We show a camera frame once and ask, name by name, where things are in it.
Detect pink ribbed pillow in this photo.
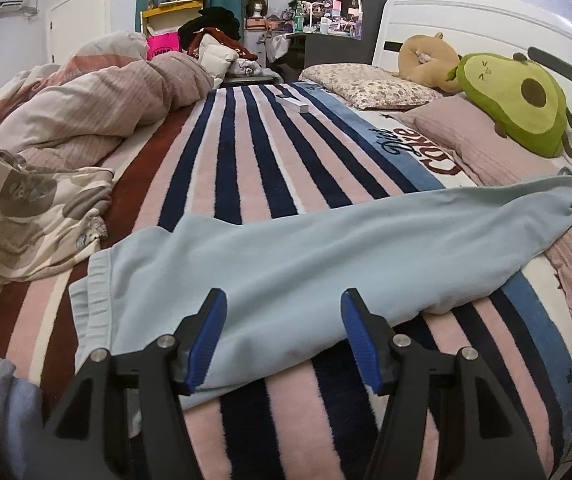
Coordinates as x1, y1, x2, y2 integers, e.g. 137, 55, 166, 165
391, 94, 572, 329

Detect pink shopping bag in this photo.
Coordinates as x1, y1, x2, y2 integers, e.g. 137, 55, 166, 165
146, 31, 181, 61

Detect black clothing pile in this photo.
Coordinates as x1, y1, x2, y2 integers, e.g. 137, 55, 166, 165
178, 6, 242, 46

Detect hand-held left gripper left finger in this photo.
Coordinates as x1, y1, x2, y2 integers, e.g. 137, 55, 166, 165
41, 287, 228, 480

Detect white door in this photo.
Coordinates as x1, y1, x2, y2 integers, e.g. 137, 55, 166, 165
46, 0, 112, 63

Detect dark grey desk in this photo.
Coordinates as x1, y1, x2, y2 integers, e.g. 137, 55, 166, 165
286, 30, 377, 68

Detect person's grey blue clothing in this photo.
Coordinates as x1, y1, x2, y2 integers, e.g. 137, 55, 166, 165
0, 332, 43, 480

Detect brown plush toy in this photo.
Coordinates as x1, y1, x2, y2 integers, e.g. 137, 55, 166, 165
398, 32, 463, 94

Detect striped fleece blanket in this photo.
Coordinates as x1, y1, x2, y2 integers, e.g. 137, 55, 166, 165
0, 81, 572, 480

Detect dark nightstand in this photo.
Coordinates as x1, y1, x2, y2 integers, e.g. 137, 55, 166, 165
223, 72, 284, 89

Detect mannequin head with wig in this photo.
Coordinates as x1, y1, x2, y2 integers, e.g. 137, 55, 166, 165
243, 0, 268, 31

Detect yellow shelf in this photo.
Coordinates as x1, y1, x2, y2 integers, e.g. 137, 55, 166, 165
140, 1, 203, 36

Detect small white box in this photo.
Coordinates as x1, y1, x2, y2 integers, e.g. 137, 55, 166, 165
275, 94, 310, 113

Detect light blue pants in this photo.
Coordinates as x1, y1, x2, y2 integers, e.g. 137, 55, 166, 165
68, 169, 572, 408

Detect white bed headboard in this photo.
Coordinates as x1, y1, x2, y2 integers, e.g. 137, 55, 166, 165
371, 0, 572, 161

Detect reddish brown garment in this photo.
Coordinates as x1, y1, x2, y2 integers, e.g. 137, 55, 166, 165
188, 27, 259, 61

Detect green avocado plush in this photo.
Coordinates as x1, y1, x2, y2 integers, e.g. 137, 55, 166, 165
447, 52, 572, 158

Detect white puffer jacket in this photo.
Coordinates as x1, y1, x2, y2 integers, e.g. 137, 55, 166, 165
198, 34, 239, 79

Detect pink striped duvet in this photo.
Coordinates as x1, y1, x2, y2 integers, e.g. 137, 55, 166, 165
0, 31, 215, 162

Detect beige cloth with grey circles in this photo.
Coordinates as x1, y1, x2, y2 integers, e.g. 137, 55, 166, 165
0, 149, 116, 302

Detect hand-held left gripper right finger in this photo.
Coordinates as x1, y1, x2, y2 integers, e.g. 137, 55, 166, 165
341, 287, 549, 480

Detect floral pillow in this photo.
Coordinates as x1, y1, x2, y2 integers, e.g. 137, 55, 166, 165
299, 64, 444, 111

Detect white hanging cloth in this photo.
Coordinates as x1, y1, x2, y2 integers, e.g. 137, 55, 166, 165
265, 35, 292, 68

